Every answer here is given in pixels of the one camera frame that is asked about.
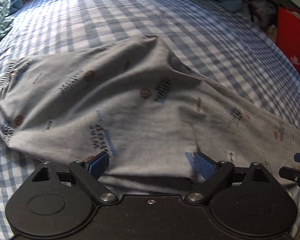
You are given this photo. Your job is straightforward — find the blue white checked bedsheet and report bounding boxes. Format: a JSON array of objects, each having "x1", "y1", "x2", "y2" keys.
[{"x1": 0, "y1": 0, "x2": 300, "y2": 240}]

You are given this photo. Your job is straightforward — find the small blue cloth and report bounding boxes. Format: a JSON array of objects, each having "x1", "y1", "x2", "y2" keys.
[{"x1": 10, "y1": 0, "x2": 23, "y2": 15}]

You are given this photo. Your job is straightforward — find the grey printed pants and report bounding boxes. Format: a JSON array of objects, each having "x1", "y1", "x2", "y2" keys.
[{"x1": 0, "y1": 35, "x2": 300, "y2": 191}]

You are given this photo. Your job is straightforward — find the red fabric item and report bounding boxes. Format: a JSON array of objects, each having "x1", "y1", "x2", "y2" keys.
[{"x1": 276, "y1": 7, "x2": 300, "y2": 75}]

